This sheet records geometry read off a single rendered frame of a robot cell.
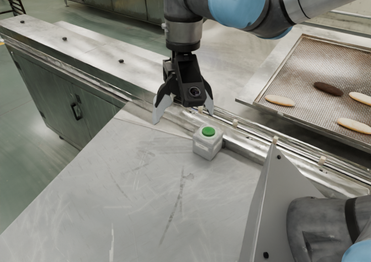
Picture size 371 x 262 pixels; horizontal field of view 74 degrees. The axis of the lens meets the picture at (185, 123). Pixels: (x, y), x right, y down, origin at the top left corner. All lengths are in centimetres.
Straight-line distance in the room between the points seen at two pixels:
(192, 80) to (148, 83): 46
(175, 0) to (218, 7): 11
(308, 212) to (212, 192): 31
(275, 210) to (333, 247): 9
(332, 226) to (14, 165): 204
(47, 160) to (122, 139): 130
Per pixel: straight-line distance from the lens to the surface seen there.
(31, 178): 203
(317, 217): 46
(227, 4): 38
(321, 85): 101
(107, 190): 74
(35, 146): 226
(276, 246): 43
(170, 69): 54
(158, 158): 78
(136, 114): 95
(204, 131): 73
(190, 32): 49
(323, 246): 45
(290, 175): 53
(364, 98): 101
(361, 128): 91
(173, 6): 48
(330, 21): 451
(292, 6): 47
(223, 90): 107
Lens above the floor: 141
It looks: 41 degrees down
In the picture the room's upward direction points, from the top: straight up
